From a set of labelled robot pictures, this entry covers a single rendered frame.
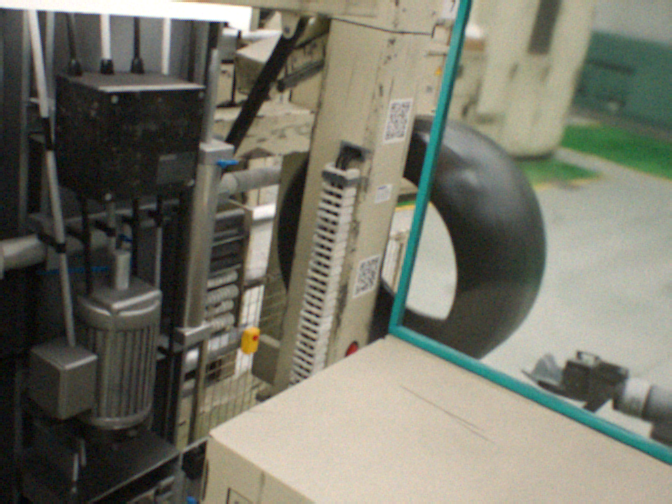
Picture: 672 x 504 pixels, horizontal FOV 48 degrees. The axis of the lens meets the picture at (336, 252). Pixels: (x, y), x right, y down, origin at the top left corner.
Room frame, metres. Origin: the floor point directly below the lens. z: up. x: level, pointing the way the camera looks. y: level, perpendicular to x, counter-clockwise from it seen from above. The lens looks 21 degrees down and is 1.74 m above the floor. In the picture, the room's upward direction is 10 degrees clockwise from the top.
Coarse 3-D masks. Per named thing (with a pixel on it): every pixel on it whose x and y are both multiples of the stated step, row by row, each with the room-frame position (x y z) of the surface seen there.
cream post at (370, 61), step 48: (384, 0) 1.26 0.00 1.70; (432, 0) 1.33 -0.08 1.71; (336, 48) 1.30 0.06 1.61; (384, 48) 1.25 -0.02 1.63; (336, 96) 1.29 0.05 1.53; (384, 96) 1.25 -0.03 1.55; (336, 144) 1.29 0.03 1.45; (384, 144) 1.28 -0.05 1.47; (384, 240) 1.33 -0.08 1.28; (288, 336) 1.30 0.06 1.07; (336, 336) 1.25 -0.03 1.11; (288, 384) 1.29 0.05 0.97
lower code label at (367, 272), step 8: (376, 256) 1.32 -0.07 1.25; (360, 264) 1.27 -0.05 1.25; (368, 264) 1.30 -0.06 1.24; (376, 264) 1.32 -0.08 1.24; (360, 272) 1.28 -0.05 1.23; (368, 272) 1.30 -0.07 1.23; (376, 272) 1.33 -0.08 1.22; (360, 280) 1.28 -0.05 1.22; (368, 280) 1.31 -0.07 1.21; (360, 288) 1.29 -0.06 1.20; (368, 288) 1.31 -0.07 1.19
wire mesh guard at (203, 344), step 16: (400, 256) 2.29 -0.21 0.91; (272, 272) 1.76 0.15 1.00; (208, 320) 1.55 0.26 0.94; (208, 352) 1.58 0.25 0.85; (208, 368) 1.58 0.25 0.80; (224, 368) 1.63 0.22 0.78; (240, 368) 1.68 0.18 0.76; (192, 400) 1.56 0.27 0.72; (192, 416) 1.55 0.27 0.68; (192, 432) 1.55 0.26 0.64; (208, 432) 1.60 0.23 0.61
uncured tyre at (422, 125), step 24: (432, 120) 1.60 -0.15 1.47; (408, 168) 1.45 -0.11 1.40; (288, 192) 1.61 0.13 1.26; (288, 216) 1.59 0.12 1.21; (288, 240) 1.59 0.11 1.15; (288, 264) 1.58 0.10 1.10; (288, 288) 1.58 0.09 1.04; (384, 288) 1.77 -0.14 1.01; (384, 312) 1.75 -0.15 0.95; (384, 336) 1.69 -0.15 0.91
